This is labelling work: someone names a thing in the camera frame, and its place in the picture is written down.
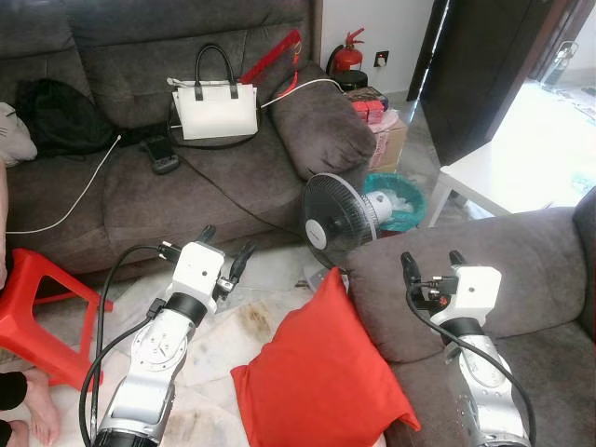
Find red plastic stool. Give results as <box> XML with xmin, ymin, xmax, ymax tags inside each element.
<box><xmin>0</xmin><ymin>247</ymin><xmax>113</xmax><ymax>390</ymax></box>

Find light grey cushion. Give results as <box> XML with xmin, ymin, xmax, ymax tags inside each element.
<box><xmin>0</xmin><ymin>102</ymin><xmax>38</xmax><ymax>169</ymax></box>

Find dark wooden door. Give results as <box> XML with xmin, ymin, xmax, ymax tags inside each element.
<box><xmin>410</xmin><ymin>0</ymin><xmax>596</xmax><ymax>167</ymax></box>

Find short white cable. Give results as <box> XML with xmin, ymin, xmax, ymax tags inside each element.
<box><xmin>261</xmin><ymin>77</ymin><xmax>345</xmax><ymax>109</ymax></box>

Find person's bare leg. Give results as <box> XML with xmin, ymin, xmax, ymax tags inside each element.
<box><xmin>0</xmin><ymin>366</ymin><xmax>61</xmax><ymax>447</ymax></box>

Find black backpack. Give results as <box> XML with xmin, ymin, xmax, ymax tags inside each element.
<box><xmin>14</xmin><ymin>78</ymin><xmax>120</xmax><ymax>157</ymax></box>

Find teal waste basket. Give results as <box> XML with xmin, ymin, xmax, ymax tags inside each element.
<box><xmin>363</xmin><ymin>170</ymin><xmax>427</xmax><ymax>232</ymax></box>

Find white side table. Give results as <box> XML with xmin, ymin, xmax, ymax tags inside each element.
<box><xmin>427</xmin><ymin>82</ymin><xmax>596</xmax><ymax>229</ymax></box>

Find clear plastic bottle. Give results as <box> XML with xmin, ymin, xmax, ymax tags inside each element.
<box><xmin>557</xmin><ymin>42</ymin><xmax>580</xmax><ymax>89</ymax></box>

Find red folded umbrella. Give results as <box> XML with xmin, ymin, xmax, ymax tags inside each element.
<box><xmin>240</xmin><ymin>28</ymin><xmax>304</xmax><ymax>85</ymax></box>

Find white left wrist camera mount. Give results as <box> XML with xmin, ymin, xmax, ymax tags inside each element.
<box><xmin>172</xmin><ymin>242</ymin><xmax>226</xmax><ymax>301</ymax></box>

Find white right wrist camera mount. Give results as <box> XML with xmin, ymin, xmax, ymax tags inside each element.
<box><xmin>454</xmin><ymin>265</ymin><xmax>504</xmax><ymax>322</ymax></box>

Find white handbag with black handles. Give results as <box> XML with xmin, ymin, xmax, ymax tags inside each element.
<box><xmin>168</xmin><ymin>43</ymin><xmax>262</xmax><ymax>145</ymax></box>

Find cardboard box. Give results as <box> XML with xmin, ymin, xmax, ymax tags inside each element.
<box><xmin>368</xmin><ymin>110</ymin><xmax>411</xmax><ymax>173</ymax></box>

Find long white charging cable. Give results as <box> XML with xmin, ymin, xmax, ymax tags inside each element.
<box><xmin>5</xmin><ymin>133</ymin><xmax>124</xmax><ymax>234</ymax></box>

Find black floor fan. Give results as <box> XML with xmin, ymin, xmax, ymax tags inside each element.
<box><xmin>303</xmin><ymin>172</ymin><xmax>394</xmax><ymax>271</ymax></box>

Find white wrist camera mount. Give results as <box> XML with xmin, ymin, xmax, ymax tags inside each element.
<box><xmin>454</xmin><ymin>265</ymin><xmax>504</xmax><ymax>322</ymax></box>
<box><xmin>172</xmin><ymin>242</ymin><xmax>226</xmax><ymax>301</ymax></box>

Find black handheld device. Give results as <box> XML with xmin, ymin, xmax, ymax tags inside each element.
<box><xmin>140</xmin><ymin>135</ymin><xmax>183</xmax><ymax>175</ymax></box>

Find red packets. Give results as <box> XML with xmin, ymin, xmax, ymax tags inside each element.
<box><xmin>349</xmin><ymin>87</ymin><xmax>390</xmax><ymax>127</ymax></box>

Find red square pillow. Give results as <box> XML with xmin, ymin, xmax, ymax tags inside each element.
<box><xmin>231</xmin><ymin>267</ymin><xmax>422</xmax><ymax>447</ymax></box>

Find red fire extinguisher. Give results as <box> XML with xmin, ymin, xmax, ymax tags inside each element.
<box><xmin>326</xmin><ymin>28</ymin><xmax>366</xmax><ymax>77</ymax></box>

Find brown-grey fabric sofa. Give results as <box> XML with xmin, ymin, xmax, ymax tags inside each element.
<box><xmin>0</xmin><ymin>0</ymin><xmax>378</xmax><ymax>276</ymax></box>
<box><xmin>345</xmin><ymin>186</ymin><xmax>596</xmax><ymax>447</ymax></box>

